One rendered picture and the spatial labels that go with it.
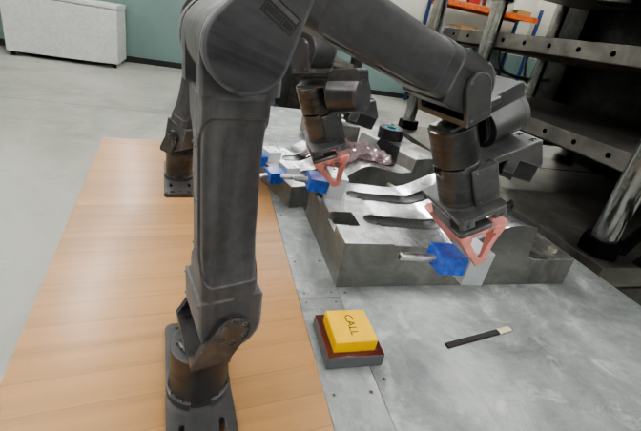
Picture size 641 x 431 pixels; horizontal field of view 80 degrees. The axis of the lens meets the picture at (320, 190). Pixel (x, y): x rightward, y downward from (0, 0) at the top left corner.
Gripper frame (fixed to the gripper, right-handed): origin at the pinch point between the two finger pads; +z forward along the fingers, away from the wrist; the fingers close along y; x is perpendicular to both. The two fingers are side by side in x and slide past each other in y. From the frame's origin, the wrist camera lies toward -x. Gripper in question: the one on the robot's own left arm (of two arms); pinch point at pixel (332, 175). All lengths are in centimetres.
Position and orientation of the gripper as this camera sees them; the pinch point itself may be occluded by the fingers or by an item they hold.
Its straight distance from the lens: 77.6
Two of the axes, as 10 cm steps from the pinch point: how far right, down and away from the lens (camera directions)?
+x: -9.6, 2.8, -0.6
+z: 2.0, 8.1, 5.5
